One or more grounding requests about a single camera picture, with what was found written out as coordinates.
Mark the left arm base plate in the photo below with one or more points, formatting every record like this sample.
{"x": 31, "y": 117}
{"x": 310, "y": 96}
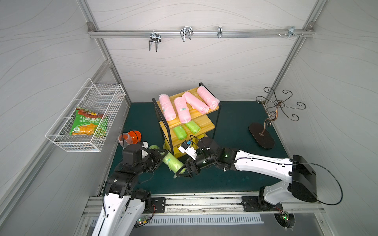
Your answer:
{"x": 157, "y": 205}

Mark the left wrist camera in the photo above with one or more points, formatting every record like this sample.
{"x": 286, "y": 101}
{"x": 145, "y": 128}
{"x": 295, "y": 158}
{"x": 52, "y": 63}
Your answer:
{"x": 144, "y": 151}

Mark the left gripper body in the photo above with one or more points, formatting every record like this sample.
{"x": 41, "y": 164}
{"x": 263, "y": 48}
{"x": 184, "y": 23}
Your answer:
{"x": 159, "y": 155}

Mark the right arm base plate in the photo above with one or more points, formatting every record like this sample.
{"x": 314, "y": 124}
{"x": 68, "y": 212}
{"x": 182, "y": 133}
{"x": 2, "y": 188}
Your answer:
{"x": 255, "y": 203}

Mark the green roll front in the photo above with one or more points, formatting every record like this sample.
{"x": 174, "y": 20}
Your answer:
{"x": 193, "y": 127}

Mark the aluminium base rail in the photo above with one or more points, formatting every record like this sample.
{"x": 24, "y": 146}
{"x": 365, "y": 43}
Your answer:
{"x": 208, "y": 203}

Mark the yellow roll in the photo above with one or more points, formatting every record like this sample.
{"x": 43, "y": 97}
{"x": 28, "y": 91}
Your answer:
{"x": 166, "y": 147}

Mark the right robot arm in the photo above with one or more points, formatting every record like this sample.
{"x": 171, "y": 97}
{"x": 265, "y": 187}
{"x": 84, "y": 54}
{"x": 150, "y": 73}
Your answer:
{"x": 297, "y": 179}

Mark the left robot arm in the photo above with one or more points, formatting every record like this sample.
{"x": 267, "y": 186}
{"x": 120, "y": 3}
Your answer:
{"x": 122, "y": 205}

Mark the pink roll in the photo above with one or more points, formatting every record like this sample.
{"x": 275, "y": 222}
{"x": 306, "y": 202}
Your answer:
{"x": 182, "y": 110}
{"x": 208, "y": 98}
{"x": 196, "y": 103}
{"x": 167, "y": 107}

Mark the pink roll front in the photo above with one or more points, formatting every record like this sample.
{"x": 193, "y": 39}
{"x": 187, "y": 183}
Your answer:
{"x": 208, "y": 98}

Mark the white wire basket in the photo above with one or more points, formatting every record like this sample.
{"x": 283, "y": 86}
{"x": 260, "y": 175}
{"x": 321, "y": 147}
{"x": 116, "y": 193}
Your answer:
{"x": 100, "y": 98}

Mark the copper wire jewelry stand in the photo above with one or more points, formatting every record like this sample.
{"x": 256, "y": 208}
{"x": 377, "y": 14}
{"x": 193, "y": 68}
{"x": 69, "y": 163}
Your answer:
{"x": 272, "y": 106}

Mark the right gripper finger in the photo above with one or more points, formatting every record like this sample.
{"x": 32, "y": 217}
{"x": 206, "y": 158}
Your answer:
{"x": 183, "y": 173}
{"x": 189, "y": 163}

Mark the clear plastic goblet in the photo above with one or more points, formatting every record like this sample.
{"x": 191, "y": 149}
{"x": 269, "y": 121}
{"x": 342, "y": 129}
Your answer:
{"x": 124, "y": 139}

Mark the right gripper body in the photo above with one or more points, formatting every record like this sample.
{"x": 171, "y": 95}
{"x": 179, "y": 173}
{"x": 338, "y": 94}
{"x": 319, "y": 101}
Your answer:
{"x": 192, "y": 166}

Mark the aluminium top rail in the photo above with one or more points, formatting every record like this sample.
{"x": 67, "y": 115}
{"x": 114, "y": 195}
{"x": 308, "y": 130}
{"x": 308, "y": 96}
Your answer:
{"x": 198, "y": 33}

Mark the wooden three-tier shelf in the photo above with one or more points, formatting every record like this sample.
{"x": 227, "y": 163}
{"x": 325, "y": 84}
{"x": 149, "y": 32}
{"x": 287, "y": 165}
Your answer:
{"x": 166, "y": 127}

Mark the green snack bag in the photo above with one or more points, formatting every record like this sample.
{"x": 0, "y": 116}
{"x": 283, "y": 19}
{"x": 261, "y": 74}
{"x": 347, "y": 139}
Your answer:
{"x": 87, "y": 122}

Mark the orange plastic bowl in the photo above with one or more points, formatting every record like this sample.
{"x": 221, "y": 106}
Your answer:
{"x": 135, "y": 136}

